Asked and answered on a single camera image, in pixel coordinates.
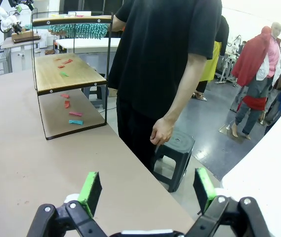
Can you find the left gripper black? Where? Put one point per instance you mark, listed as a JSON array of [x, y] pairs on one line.
[[21, 2]]

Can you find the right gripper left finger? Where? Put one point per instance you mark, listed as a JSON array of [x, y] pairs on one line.
[[91, 195]]

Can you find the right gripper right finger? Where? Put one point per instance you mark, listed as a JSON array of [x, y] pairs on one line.
[[204, 192]]

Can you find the teal chenille duster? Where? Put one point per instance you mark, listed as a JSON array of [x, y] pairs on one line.
[[81, 30]]

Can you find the person's left forearm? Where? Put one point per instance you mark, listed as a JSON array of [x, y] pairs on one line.
[[187, 89]]

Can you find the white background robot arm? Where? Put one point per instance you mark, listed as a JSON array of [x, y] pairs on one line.
[[7, 21]]

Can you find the person's right forearm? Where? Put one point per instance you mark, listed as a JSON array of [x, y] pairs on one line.
[[117, 24]]

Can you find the two-tier wood metal shelf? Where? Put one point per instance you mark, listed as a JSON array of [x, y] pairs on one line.
[[86, 71]]

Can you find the person's left hand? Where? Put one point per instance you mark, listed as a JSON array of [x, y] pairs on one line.
[[162, 132]]

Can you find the black background robot gripper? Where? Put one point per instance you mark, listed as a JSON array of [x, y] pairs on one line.
[[17, 28]]

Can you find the wooden tray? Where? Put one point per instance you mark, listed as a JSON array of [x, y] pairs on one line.
[[29, 37]]

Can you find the grey background table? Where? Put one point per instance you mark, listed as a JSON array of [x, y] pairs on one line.
[[9, 44]]

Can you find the curved green paper scrap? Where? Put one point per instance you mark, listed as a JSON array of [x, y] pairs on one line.
[[57, 15]]

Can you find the white paper scrap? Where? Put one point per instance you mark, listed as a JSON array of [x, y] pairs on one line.
[[69, 15]]

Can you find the dark grey plastic stool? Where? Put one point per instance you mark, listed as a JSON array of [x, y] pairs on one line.
[[177, 148]]

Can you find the orange paper scrap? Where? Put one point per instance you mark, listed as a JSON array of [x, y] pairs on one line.
[[57, 59]]

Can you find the large white side table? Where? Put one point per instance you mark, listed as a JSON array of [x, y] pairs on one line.
[[266, 172]]

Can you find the long red paper scrap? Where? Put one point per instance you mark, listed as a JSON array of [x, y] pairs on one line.
[[68, 61]]

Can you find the white rounded background table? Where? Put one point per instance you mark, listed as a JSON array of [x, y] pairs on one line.
[[88, 44]]

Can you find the grey background stool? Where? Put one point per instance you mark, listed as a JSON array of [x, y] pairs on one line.
[[94, 93]]

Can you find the white desk with metal legs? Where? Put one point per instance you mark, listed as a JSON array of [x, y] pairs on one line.
[[226, 64]]

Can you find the person in yellow apron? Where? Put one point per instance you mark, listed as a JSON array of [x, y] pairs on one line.
[[210, 61]]

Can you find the mannequin with red cape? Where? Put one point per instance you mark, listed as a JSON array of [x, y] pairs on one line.
[[249, 59]]

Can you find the person in black clothes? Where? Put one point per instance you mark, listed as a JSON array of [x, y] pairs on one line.
[[155, 49]]

